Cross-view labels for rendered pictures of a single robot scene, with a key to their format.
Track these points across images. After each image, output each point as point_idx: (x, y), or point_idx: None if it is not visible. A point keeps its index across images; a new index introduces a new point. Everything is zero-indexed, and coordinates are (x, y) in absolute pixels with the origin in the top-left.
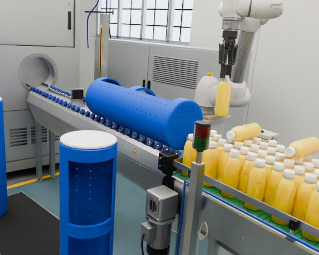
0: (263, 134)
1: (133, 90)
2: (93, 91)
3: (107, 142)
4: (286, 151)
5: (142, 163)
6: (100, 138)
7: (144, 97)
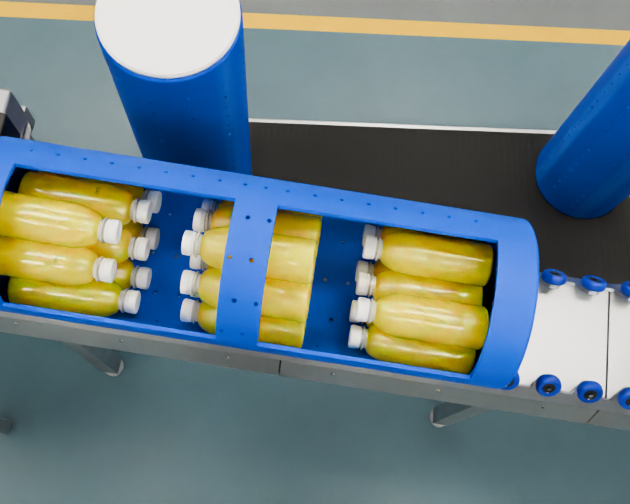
0: None
1: (234, 194)
2: (471, 210)
3: (109, 22)
4: None
5: None
6: (146, 29)
7: (148, 170)
